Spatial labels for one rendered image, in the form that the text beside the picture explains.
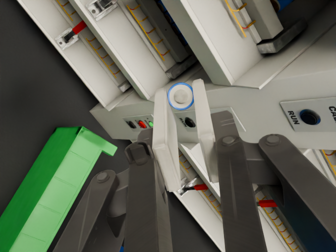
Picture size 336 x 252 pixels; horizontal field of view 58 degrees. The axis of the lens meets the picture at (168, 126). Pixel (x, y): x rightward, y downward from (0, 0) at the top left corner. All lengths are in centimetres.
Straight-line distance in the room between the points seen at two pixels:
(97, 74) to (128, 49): 19
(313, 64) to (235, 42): 9
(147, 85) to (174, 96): 31
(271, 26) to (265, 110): 9
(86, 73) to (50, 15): 13
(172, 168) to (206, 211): 69
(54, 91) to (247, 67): 51
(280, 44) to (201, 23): 9
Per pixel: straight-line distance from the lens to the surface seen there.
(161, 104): 18
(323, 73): 29
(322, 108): 32
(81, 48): 67
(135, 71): 50
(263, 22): 35
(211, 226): 87
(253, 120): 38
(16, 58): 76
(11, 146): 74
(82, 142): 57
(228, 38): 35
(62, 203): 57
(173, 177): 15
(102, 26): 49
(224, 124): 16
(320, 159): 45
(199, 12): 34
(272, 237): 73
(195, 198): 81
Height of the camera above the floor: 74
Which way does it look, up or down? 57 degrees down
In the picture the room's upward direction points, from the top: 88 degrees clockwise
